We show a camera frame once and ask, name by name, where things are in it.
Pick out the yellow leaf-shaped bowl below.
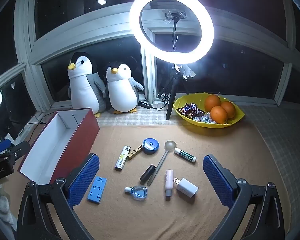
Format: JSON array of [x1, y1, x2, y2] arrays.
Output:
[[173, 92, 245, 128]]

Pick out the red cardboard box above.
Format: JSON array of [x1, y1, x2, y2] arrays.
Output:
[[17, 107, 100, 186]]

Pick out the black gooseneck phone holder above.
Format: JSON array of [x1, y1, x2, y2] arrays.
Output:
[[164, 10, 187, 52]]

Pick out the blue plastic phone stand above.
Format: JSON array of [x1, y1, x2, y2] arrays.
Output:
[[87, 176, 107, 204]]

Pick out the long-handled clear spoon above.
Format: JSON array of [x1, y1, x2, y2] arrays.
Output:
[[147, 141, 177, 186]]

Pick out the white window frame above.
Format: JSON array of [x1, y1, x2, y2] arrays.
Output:
[[0, 0, 300, 140]]

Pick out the blue round lid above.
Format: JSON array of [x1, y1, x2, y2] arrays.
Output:
[[142, 138, 159, 155]]

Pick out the large penguin plush toy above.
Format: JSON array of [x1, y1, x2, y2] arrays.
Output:
[[66, 52, 108, 118]]

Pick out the white plug charger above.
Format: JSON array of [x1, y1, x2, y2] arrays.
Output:
[[173, 177, 199, 198]]

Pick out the blue glass perfume bottle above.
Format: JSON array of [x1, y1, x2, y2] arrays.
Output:
[[124, 185, 148, 201]]

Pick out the pile of wrapped candies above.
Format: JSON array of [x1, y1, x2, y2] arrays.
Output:
[[177, 102, 217, 124]]

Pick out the crumpled clear plastic wrap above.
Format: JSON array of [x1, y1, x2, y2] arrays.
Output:
[[174, 64, 196, 78]]

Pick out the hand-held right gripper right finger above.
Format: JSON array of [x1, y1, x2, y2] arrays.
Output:
[[202, 154, 285, 240]]

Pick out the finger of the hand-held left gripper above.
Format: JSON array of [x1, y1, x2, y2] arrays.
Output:
[[5, 141, 31, 165], [0, 138, 14, 155]]

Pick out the checked beige cloth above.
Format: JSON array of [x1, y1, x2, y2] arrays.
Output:
[[96, 104, 300, 230]]

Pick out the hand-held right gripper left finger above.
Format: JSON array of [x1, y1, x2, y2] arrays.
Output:
[[16, 153, 100, 240]]

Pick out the wooden clothespin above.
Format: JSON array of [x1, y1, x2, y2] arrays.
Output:
[[126, 144, 143, 160]]

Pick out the pink small bottle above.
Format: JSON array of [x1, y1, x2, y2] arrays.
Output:
[[164, 169, 175, 201]]

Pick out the white ring light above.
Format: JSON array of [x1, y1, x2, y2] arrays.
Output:
[[129, 0, 215, 64]]

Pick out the black cylindrical tube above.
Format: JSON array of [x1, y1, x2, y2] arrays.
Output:
[[139, 164, 156, 182]]

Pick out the black inline switch cable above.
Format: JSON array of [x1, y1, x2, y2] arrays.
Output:
[[137, 91, 172, 110]]

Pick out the black power cable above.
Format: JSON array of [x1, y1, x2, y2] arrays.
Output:
[[12, 112, 56, 143]]

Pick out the white green lip balm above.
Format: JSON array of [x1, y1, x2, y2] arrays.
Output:
[[174, 147, 197, 164]]

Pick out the white patterned lighter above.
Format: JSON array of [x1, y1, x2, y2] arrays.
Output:
[[114, 145, 131, 172]]

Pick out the small penguin plush toy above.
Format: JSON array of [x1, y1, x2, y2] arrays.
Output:
[[105, 61, 145, 115]]

